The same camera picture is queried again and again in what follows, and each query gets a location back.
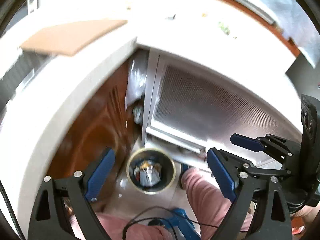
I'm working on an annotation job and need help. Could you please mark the round trash bin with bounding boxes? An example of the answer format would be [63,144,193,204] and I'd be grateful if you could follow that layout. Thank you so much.
[126,148,176,195]

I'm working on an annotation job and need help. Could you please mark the thin black cable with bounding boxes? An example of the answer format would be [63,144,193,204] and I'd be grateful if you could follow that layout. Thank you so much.
[123,205,221,240]

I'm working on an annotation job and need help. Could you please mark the brown cardboard sheet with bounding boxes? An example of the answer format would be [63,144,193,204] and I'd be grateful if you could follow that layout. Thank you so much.
[21,19,127,56]

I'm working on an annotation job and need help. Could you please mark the ribbed glass sliding door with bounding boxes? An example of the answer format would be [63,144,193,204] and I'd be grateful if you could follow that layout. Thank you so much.
[142,51,302,167]

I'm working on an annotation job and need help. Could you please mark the translucent plastic sheet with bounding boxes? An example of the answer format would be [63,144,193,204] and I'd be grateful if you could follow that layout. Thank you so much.
[247,0,319,68]

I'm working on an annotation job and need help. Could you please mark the brown wooden cabinet door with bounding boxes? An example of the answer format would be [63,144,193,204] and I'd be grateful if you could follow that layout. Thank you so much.
[47,49,149,202]

